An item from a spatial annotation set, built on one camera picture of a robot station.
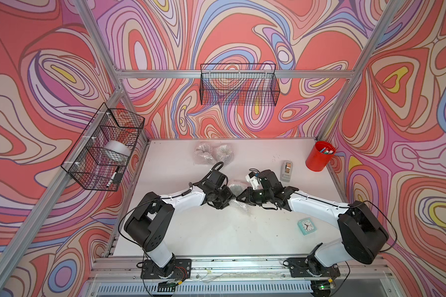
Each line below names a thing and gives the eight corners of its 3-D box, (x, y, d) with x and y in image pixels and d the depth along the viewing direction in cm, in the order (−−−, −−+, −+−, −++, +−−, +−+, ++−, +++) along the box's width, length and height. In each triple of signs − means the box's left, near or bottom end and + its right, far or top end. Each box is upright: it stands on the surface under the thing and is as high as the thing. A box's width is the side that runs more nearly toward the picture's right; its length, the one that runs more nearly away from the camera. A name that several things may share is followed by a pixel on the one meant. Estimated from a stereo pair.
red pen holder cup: (304, 167, 108) (313, 152, 97) (308, 154, 115) (316, 138, 104) (323, 174, 105) (333, 159, 94) (325, 160, 111) (336, 144, 101)
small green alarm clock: (303, 235, 83) (305, 234, 81) (295, 222, 87) (297, 221, 85) (316, 230, 84) (318, 229, 83) (308, 218, 88) (309, 216, 87)
